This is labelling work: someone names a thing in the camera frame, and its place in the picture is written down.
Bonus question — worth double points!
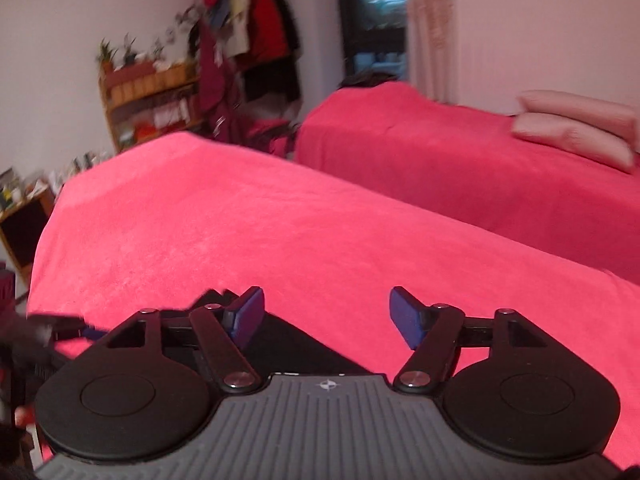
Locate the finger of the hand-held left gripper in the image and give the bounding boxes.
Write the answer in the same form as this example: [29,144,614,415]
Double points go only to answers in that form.
[26,312,107,345]

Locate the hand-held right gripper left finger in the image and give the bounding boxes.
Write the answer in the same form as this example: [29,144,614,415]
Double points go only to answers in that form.
[105,286,265,395]

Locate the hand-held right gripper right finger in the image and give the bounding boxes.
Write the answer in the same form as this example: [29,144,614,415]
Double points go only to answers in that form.
[389,286,548,395]

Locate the wooden side table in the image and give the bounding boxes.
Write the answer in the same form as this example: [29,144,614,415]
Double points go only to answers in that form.
[0,167,65,283]

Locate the bed with pink cover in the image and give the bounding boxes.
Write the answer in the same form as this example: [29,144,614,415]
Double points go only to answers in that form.
[294,81,640,287]

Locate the wooden shelf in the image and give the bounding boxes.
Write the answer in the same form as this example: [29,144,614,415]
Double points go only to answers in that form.
[97,59,207,155]

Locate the dark cloth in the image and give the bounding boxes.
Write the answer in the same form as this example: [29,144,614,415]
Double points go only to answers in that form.
[338,72,399,90]

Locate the pink pillow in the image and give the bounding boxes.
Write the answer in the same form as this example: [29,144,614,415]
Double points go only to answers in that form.
[517,90,640,154]
[510,112,636,175]

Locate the hanging clothes rack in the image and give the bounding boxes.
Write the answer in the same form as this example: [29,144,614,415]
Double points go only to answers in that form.
[187,0,304,161]

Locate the light curtain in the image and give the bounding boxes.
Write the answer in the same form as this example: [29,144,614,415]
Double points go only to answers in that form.
[403,0,459,104]

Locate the dark window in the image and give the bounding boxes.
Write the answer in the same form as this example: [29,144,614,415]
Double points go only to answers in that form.
[333,0,409,82]

